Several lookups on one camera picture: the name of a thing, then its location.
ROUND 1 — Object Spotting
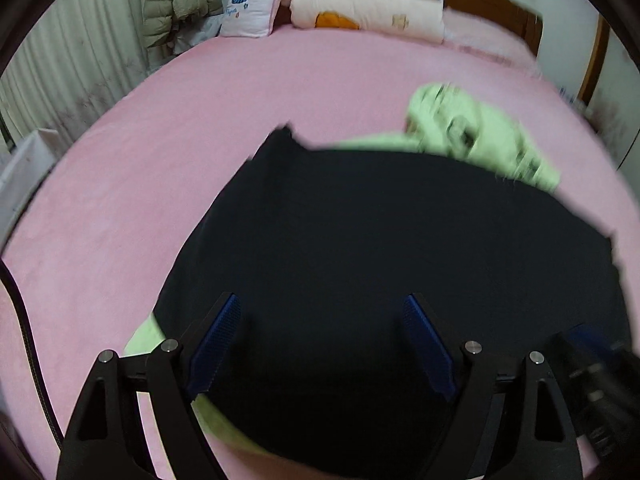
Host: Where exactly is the light green black hooded jacket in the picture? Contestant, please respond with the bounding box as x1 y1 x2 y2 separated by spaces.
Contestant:
126 84 639 479

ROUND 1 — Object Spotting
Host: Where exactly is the pink bed sheet mattress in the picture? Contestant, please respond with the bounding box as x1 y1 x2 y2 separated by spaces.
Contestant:
4 26 636 424

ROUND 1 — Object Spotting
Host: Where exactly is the white box beside bed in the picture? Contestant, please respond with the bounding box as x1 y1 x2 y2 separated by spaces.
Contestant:
0 128 70 246

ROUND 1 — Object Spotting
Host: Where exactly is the floral sliding wardrobe door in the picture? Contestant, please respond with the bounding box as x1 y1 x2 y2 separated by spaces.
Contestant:
578 15 639 169

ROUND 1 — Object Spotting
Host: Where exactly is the white pleated curtain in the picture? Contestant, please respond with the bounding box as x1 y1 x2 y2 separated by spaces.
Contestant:
1 0 149 142

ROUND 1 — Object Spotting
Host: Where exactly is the flat pink pillow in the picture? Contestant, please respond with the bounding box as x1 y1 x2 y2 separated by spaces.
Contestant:
442 8 537 70

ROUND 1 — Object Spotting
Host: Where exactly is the pink embroidered pillow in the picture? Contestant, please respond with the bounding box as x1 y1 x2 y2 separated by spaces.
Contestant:
219 0 281 39

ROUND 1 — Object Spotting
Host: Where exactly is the dark wooden headboard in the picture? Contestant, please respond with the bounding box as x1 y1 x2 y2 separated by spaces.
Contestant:
444 0 544 56

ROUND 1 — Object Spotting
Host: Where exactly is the black cable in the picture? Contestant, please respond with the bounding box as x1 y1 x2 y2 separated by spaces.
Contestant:
0 259 66 451

